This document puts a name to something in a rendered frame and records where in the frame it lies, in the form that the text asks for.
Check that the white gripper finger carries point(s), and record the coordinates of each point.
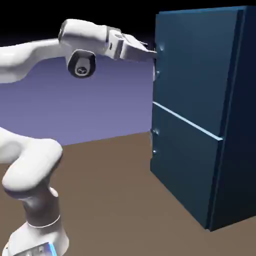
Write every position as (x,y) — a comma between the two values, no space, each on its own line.
(144,43)
(153,53)

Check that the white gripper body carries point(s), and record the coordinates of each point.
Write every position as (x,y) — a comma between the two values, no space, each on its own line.
(132,49)

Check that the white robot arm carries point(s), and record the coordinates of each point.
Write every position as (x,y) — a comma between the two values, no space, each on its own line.
(38,48)

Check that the blue cabinet door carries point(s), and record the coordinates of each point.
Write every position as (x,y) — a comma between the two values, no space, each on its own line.
(192,70)
(180,160)

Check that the blue cabinet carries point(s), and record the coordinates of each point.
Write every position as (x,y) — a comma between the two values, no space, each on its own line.
(230,120)

